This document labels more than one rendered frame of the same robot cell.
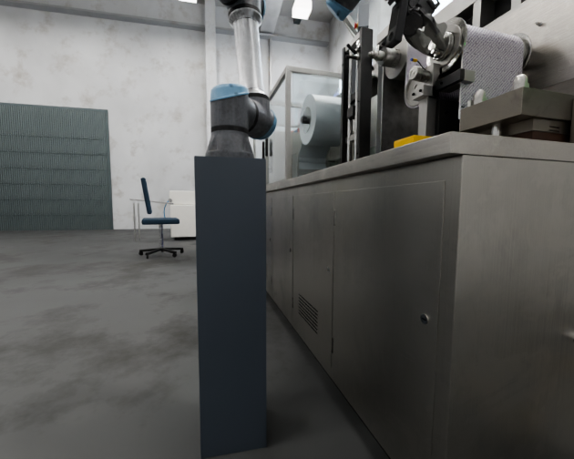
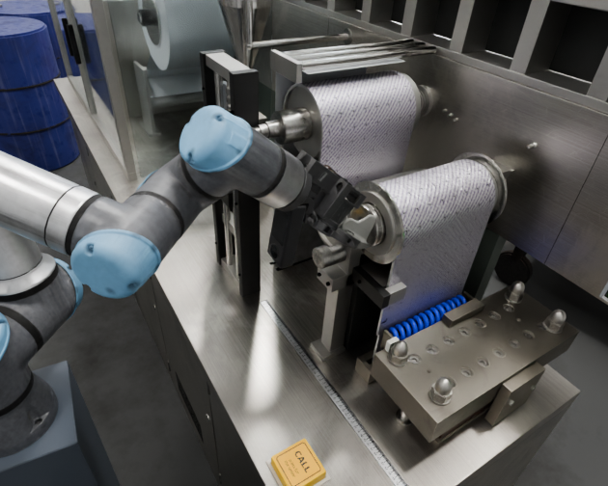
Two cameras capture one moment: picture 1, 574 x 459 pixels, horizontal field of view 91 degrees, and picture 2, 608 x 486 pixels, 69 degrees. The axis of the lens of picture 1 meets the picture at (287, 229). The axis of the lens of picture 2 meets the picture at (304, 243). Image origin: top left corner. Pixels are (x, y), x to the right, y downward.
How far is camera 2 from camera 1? 0.99 m
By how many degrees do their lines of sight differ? 36
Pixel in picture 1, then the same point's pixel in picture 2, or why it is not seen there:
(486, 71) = (428, 264)
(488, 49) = (436, 237)
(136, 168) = not seen: outside the picture
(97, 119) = not seen: outside the picture
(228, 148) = (2, 445)
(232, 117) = not seen: outside the picture
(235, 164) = (25, 469)
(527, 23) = (520, 123)
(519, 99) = (431, 429)
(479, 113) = (393, 386)
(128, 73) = not seen: outside the picture
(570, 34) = (558, 202)
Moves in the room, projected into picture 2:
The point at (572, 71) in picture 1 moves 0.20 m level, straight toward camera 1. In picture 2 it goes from (541, 252) to (530, 315)
